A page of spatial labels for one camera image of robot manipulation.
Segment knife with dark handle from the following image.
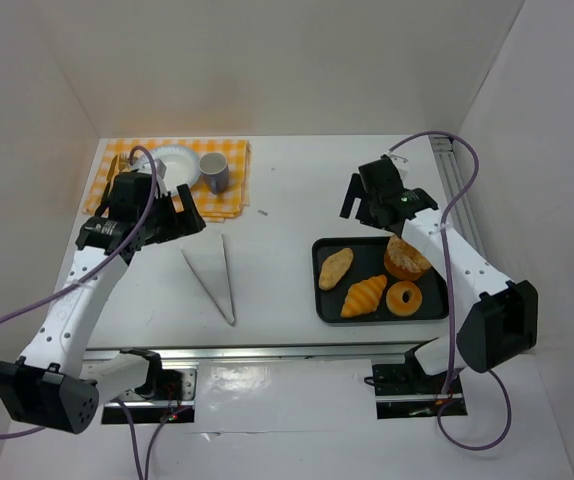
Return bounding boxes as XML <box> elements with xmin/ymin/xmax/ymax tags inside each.
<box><xmin>99</xmin><ymin>155</ymin><xmax>119</xmax><ymax>206</ymax></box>

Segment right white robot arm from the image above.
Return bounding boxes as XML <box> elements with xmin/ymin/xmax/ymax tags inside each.
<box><xmin>341</xmin><ymin>156</ymin><xmax>538</xmax><ymax>380</ymax></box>

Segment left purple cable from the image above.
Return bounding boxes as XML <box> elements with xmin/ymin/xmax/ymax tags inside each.
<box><xmin>0</xmin><ymin>145</ymin><xmax>188</xmax><ymax>480</ymax></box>

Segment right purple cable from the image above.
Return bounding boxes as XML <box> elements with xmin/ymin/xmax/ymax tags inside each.
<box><xmin>389</xmin><ymin>130</ymin><xmax>513</xmax><ymax>453</ymax></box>

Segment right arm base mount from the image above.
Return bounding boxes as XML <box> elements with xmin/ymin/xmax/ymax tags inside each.
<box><xmin>363</xmin><ymin>364</ymin><xmax>467</xmax><ymax>420</ymax></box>

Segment croissant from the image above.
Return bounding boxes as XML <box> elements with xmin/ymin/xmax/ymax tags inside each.
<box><xmin>340</xmin><ymin>275</ymin><xmax>388</xmax><ymax>318</ymax></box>

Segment white paper plate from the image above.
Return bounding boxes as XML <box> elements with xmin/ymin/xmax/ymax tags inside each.
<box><xmin>150</xmin><ymin>145</ymin><xmax>200</xmax><ymax>195</ymax></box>

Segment purple cable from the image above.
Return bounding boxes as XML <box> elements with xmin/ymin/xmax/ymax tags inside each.
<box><xmin>0</xmin><ymin>145</ymin><xmax>188</xmax><ymax>480</ymax></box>
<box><xmin>389</xmin><ymin>130</ymin><xmax>513</xmax><ymax>453</ymax></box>

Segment aluminium rail right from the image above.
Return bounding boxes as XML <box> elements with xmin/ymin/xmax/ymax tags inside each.
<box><xmin>429</xmin><ymin>135</ymin><xmax>485</xmax><ymax>256</ymax></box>

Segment aluminium rail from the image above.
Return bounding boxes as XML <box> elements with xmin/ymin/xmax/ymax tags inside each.
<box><xmin>84</xmin><ymin>341</ymin><xmax>436</xmax><ymax>364</ymax></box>
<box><xmin>429</xmin><ymin>135</ymin><xmax>485</xmax><ymax>256</ymax></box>

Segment aluminium rail front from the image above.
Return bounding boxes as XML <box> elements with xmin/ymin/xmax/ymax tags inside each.
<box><xmin>84</xmin><ymin>341</ymin><xmax>436</xmax><ymax>364</ymax></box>

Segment ring donut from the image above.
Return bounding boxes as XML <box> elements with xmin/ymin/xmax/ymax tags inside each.
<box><xmin>386</xmin><ymin>281</ymin><xmax>423</xmax><ymax>317</ymax></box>

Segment black tray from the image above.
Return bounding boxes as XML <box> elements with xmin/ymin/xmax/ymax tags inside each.
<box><xmin>312</xmin><ymin>236</ymin><xmax>449</xmax><ymax>326</ymax></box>

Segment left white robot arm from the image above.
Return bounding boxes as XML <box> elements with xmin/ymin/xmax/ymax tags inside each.
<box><xmin>0</xmin><ymin>172</ymin><xmax>205</xmax><ymax>434</ymax></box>

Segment purple mug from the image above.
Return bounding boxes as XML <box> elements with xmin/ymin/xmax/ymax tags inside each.
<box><xmin>199</xmin><ymin>152</ymin><xmax>230</xmax><ymax>195</ymax></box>

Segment metal tongs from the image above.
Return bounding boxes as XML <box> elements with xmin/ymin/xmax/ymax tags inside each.
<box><xmin>181</xmin><ymin>232</ymin><xmax>236</xmax><ymax>327</ymax></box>

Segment oblong bread roll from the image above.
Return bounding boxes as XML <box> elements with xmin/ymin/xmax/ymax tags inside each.
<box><xmin>318</xmin><ymin>248</ymin><xmax>354</xmax><ymax>291</ymax></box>

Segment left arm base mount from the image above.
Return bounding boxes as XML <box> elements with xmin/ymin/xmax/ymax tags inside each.
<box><xmin>120</xmin><ymin>367</ymin><xmax>197</xmax><ymax>425</ymax></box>

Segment sugared round pastry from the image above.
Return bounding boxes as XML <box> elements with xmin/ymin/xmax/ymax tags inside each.
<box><xmin>384</xmin><ymin>234</ymin><xmax>432</xmax><ymax>281</ymax></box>

